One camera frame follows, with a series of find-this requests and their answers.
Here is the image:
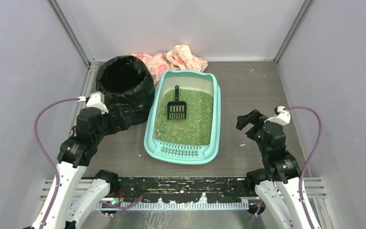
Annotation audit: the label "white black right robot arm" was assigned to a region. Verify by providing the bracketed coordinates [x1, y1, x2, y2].
[236, 106, 321, 229]

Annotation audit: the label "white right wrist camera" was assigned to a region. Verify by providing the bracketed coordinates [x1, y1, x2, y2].
[264, 106, 291, 126]

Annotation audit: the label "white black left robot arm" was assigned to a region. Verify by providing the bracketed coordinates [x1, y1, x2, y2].
[30, 106, 130, 229]

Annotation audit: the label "bin with black bag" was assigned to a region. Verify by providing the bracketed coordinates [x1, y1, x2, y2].
[95, 55, 155, 125]

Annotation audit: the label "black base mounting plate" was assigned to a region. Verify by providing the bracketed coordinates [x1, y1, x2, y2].
[106, 177, 258, 204]

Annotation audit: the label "teal litter box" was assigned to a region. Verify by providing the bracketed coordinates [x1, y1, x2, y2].
[144, 70, 221, 165]

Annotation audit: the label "pink patterned cloth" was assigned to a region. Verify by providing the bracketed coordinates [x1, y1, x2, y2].
[131, 44, 208, 87]

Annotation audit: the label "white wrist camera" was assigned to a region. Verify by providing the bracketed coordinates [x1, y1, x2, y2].
[264, 106, 291, 126]
[86, 92, 109, 114]

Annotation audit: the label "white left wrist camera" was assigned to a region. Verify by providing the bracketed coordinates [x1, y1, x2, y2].
[86, 92, 109, 114]

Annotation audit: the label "green litter pellets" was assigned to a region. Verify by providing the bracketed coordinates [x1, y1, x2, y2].
[154, 89, 214, 145]

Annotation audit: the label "black litter scoop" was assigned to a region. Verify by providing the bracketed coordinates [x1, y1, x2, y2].
[167, 85, 187, 120]

